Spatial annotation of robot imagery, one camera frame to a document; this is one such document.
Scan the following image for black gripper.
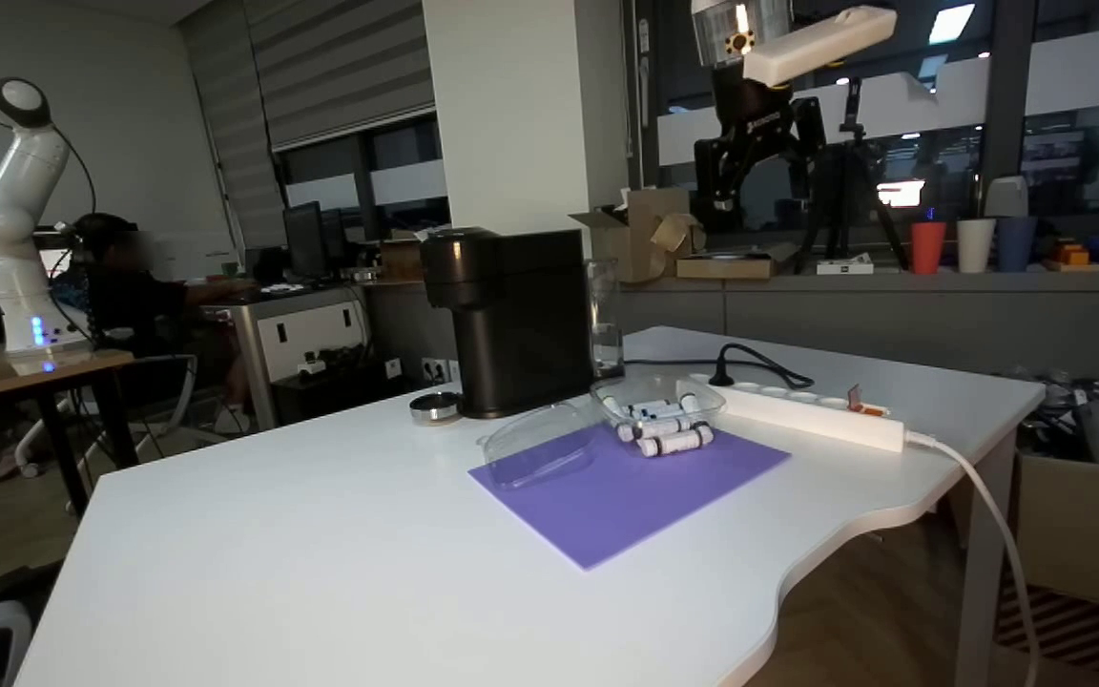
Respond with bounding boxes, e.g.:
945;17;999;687
693;73;830;237

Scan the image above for clear glass bowl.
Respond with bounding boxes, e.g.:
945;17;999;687
586;365;734;448

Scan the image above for flat wooden box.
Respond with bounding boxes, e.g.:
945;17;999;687
670;253;778;285

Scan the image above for open cardboard box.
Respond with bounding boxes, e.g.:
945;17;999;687
582;183;707;285

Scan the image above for red cup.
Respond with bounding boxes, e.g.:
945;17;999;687
909;219;950;279

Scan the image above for white cup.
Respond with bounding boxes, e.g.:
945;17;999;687
955;214;999;279

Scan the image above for grey cup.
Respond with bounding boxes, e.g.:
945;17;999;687
979;173;1035;221

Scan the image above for white table power strip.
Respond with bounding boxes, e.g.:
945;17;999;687
684;370;913;459

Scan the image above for blue cup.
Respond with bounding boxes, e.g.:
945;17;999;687
997;210;1043;275

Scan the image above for black coffee machine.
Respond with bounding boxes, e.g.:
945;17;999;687
419;226;598;424

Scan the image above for purple mat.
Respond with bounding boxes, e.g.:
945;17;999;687
466;417;793;571

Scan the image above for clear plastic lid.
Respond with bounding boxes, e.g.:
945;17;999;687
477;417;622;496

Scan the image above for grey window blinds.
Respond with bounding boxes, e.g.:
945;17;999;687
175;0;441;162

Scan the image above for black computer monitor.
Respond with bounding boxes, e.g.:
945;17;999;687
277;200;332;285

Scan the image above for white cabinet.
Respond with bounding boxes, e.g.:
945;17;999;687
232;284;377;430

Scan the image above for large cardboard box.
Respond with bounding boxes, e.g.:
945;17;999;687
992;448;1099;687

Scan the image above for seated person dark clothes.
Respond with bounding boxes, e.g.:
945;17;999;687
68;210;253;386

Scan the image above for brown wooden desk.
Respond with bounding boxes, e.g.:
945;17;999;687
0;345;140;515

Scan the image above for black camera tripod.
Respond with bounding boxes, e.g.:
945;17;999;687
788;73;913;279

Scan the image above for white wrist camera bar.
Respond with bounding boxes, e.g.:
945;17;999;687
745;4;899;93

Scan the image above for black plug with cable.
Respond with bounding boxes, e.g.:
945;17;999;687
707;340;819;393

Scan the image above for white power strip cable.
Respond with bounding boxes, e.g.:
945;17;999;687
899;426;1045;687

